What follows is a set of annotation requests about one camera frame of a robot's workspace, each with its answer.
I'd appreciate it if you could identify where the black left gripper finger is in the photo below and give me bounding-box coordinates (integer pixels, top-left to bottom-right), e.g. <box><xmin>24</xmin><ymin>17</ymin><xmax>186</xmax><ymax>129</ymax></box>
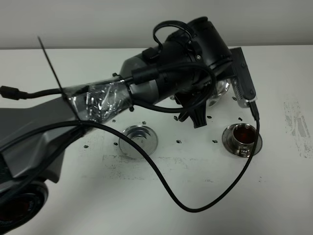
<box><xmin>189</xmin><ymin>102</ymin><xmax>207</xmax><ymax>128</ymax></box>

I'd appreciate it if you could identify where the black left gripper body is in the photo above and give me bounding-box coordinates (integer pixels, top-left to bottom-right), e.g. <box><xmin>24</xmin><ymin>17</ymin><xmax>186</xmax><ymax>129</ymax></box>
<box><xmin>175</xmin><ymin>70</ymin><xmax>217</xmax><ymax>115</ymax></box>

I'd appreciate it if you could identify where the stainless steel teapot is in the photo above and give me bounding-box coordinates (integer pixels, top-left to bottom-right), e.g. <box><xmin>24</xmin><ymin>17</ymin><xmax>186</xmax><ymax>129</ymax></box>
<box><xmin>170</xmin><ymin>79</ymin><xmax>230</xmax><ymax>107</ymax></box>

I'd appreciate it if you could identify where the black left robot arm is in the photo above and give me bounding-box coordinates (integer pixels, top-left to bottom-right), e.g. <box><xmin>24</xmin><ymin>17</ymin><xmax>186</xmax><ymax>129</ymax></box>
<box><xmin>0</xmin><ymin>17</ymin><xmax>233</xmax><ymax>232</ymax></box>

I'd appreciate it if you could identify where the near stainless steel saucer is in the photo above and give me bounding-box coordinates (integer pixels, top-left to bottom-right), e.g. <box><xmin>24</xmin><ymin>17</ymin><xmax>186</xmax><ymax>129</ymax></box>
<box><xmin>222</xmin><ymin>123</ymin><xmax>250</xmax><ymax>158</ymax></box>

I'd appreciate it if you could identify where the near stainless steel teacup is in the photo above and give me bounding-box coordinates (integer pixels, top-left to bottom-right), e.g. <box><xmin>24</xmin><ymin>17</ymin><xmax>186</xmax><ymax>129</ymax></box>
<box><xmin>231</xmin><ymin>123</ymin><xmax>257</xmax><ymax>157</ymax></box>

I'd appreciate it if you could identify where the steel teapot coaster plate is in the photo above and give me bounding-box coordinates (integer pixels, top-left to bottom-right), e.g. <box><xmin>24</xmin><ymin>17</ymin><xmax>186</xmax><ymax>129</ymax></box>
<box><xmin>118</xmin><ymin>125</ymin><xmax>158</xmax><ymax>159</ymax></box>

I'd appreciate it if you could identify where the black zip tie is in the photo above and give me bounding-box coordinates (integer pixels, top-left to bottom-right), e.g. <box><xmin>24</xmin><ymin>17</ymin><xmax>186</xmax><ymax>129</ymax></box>
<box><xmin>37</xmin><ymin>36</ymin><xmax>81</xmax><ymax>123</ymax></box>

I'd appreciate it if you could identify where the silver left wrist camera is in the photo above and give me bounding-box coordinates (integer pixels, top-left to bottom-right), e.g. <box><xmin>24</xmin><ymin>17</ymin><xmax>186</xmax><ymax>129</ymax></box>
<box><xmin>230</xmin><ymin>47</ymin><xmax>257</xmax><ymax>108</ymax></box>

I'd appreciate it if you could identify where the black left camera cable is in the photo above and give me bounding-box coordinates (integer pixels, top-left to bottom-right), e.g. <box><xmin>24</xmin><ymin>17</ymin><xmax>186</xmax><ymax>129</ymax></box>
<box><xmin>0</xmin><ymin>21</ymin><xmax>260</xmax><ymax>213</ymax></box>

